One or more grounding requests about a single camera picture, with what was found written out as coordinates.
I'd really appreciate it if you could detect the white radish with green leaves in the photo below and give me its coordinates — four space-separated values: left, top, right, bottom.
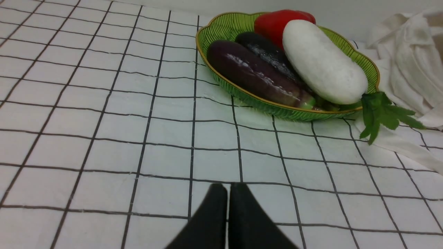
282 19 425 144

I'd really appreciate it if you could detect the white black-grid tablecloth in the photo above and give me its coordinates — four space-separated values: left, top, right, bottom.
0 0 442 249

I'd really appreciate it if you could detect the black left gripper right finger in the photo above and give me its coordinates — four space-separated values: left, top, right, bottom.
228 183 297 249

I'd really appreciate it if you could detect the green glass leaf-shaped plate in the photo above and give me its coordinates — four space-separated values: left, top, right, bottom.
195 12 380 121

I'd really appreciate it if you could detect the white cloth tote bag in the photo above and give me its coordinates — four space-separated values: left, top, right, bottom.
350 8 443 175

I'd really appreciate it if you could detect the purple eggplant front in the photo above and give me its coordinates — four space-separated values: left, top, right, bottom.
206 40 316 109

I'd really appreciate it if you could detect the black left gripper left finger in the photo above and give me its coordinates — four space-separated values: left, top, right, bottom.
166 183 228 249

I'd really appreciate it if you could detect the dark purple eggplant rear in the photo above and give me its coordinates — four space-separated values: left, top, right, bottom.
235 32 314 94

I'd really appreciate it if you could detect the red bell pepper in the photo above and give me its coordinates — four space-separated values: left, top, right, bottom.
254 9 316 49

